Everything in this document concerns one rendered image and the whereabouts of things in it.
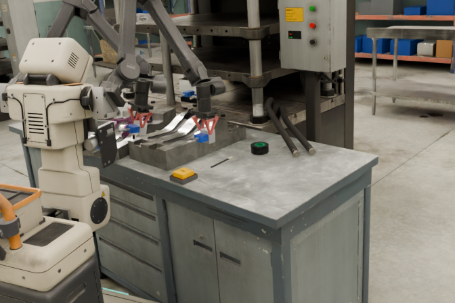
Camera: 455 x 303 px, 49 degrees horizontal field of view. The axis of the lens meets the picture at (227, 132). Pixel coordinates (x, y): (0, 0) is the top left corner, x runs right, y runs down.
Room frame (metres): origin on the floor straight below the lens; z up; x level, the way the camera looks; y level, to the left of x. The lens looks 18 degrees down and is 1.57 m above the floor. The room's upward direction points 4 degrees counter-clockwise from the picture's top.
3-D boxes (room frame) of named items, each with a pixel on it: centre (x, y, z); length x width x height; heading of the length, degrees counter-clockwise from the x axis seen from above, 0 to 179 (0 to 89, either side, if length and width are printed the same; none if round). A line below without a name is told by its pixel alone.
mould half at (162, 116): (2.38, 0.49, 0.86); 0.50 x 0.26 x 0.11; 153
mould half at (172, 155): (2.19, 0.18, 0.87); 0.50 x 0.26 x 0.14; 136
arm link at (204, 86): (1.96, 0.08, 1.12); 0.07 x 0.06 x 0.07; 130
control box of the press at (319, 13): (2.54, -0.46, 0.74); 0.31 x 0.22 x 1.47; 46
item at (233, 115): (3.24, -0.01, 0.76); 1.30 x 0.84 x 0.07; 46
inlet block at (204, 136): (1.92, 0.12, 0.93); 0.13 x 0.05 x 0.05; 134
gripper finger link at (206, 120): (1.94, 0.08, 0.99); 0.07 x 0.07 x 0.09; 44
